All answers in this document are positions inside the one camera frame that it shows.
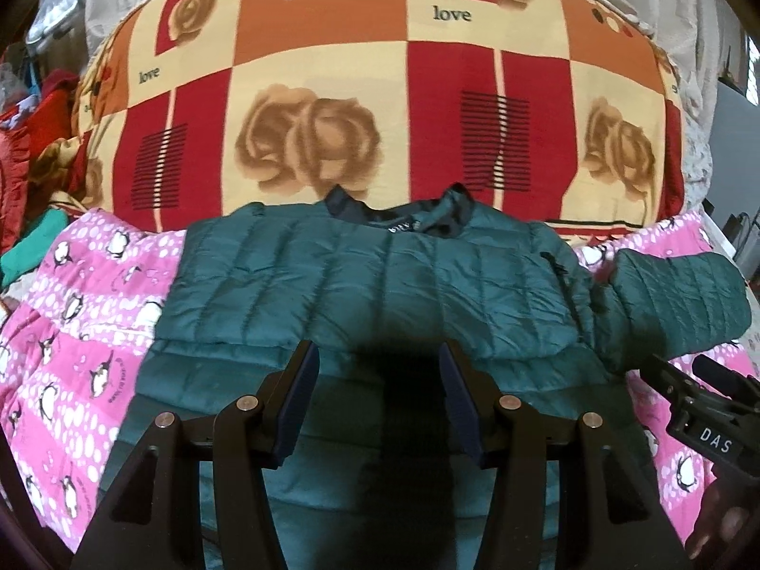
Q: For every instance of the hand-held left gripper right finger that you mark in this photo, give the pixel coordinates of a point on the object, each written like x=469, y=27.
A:
x=460, y=404

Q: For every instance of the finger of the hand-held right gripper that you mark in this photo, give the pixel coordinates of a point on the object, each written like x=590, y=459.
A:
x=721, y=374
x=668, y=377

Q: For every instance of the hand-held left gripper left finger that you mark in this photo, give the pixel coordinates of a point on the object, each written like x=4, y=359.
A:
x=297, y=404

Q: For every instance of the green puffer jacket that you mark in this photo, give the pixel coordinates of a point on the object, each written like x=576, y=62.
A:
x=356, y=273

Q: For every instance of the person's right hand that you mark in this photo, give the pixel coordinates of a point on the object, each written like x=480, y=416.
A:
x=721, y=516

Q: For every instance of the grey cabinet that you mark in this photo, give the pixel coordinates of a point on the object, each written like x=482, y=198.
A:
x=736, y=154

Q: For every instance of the pink penguin print blanket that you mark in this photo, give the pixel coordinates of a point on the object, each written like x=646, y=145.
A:
x=77, y=320

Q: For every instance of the window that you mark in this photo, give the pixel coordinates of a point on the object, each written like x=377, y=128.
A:
x=753, y=68

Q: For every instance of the green cloth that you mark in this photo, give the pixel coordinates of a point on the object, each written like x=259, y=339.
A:
x=29, y=249

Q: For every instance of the rose print checkered blanket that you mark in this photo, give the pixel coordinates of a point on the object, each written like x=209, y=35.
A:
x=332, y=71

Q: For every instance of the golden brown cloth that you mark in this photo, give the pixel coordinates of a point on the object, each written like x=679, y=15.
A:
x=59, y=163

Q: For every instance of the red heart ruffled pillow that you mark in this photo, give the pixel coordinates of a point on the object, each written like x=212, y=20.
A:
x=12, y=178

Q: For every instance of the red garment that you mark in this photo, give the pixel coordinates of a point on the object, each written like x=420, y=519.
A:
x=53, y=113

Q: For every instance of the clear plastic bag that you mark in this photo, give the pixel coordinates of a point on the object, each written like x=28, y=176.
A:
x=56, y=15

